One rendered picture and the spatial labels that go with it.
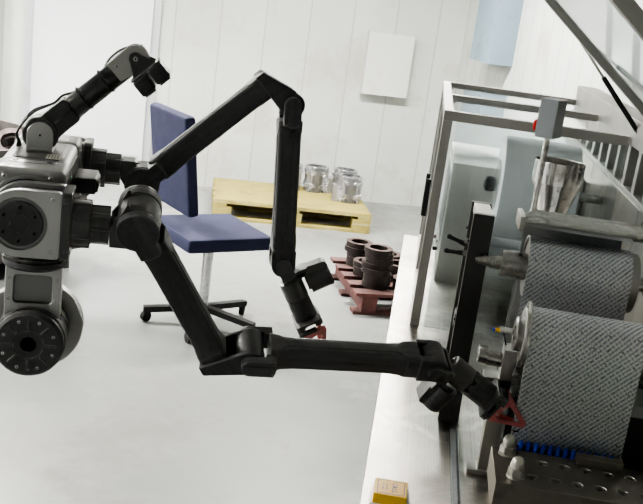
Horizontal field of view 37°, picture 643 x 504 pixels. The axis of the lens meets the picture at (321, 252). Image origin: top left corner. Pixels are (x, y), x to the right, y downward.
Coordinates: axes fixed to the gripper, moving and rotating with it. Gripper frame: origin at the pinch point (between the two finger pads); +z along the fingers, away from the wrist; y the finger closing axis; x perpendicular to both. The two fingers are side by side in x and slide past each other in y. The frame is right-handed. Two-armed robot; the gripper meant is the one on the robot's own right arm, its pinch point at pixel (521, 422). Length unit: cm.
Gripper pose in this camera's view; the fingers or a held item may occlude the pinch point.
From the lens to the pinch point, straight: 210.5
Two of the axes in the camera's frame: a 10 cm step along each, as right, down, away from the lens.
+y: -1.2, 2.5, -9.6
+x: 6.1, -7.4, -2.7
